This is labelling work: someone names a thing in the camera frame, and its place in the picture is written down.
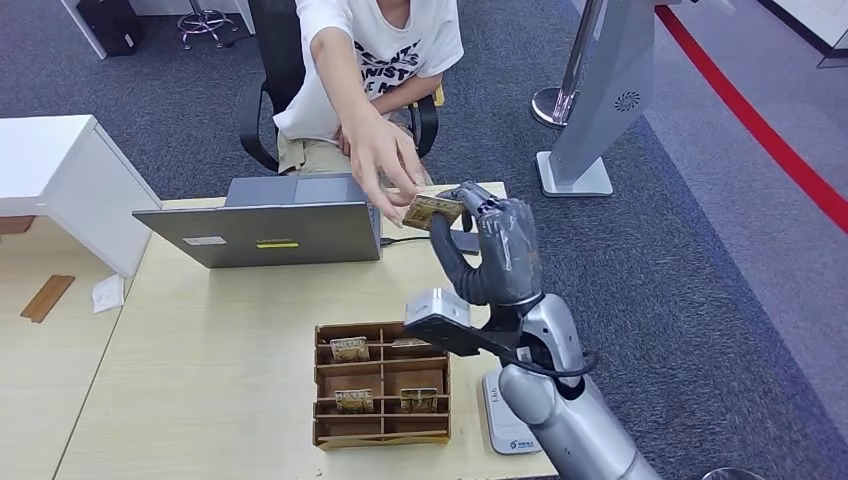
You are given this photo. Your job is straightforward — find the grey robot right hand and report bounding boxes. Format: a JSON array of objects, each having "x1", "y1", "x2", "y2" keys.
[{"x1": 429, "y1": 180, "x2": 546, "y2": 307}]

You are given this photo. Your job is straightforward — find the person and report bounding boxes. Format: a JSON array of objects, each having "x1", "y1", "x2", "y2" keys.
[{"x1": 272, "y1": 0, "x2": 465, "y2": 230}]

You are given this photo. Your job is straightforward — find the person's right hand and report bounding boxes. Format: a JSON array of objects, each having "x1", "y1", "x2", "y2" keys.
[{"x1": 347, "y1": 115, "x2": 429, "y2": 229}]

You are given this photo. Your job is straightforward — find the chrome stool base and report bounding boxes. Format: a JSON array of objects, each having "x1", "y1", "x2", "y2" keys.
[{"x1": 177, "y1": 0, "x2": 240, "y2": 51}]

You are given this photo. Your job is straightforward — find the black case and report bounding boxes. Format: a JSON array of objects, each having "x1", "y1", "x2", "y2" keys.
[{"x1": 76, "y1": 0, "x2": 147, "y2": 58}]

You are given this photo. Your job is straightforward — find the chrome stanchion post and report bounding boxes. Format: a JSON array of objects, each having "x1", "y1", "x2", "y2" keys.
[{"x1": 531, "y1": 0, "x2": 607, "y2": 130}]

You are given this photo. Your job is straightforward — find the grey laptop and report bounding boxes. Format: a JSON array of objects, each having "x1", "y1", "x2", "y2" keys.
[{"x1": 132, "y1": 173, "x2": 384, "y2": 270}]

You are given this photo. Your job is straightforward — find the black office chair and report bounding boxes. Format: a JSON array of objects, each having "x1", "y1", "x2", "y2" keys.
[{"x1": 238, "y1": 0, "x2": 444, "y2": 174}]

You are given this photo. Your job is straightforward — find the white cabinet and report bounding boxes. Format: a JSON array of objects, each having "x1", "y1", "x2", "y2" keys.
[{"x1": 0, "y1": 114, "x2": 162, "y2": 278}]

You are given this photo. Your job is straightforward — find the white card reader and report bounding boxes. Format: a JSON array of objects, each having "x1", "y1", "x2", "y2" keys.
[{"x1": 481, "y1": 367, "x2": 545, "y2": 456}]

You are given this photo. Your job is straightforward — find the grey kiosk stand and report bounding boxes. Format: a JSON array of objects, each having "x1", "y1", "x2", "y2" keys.
[{"x1": 536, "y1": 0, "x2": 737, "y2": 199}]

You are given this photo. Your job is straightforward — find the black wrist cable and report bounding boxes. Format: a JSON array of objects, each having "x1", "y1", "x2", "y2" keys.
[{"x1": 519, "y1": 349, "x2": 599, "y2": 380}]

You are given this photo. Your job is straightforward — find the wooden card holder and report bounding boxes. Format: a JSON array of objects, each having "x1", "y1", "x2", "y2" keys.
[{"x1": 312, "y1": 321, "x2": 453, "y2": 452}]

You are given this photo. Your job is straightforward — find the white paper slip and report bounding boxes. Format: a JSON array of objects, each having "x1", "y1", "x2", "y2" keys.
[{"x1": 91, "y1": 273, "x2": 126, "y2": 315}]

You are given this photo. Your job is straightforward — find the white counter corner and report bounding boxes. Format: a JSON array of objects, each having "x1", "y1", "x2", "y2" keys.
[{"x1": 758, "y1": 0, "x2": 848, "y2": 71}]

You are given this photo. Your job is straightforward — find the white desk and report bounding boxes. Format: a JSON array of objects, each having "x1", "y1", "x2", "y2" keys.
[{"x1": 61, "y1": 0, "x2": 258, "y2": 60}]

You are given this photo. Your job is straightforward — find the brown wooden strip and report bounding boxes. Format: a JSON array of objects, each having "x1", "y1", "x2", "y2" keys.
[{"x1": 19, "y1": 274, "x2": 76, "y2": 325}]

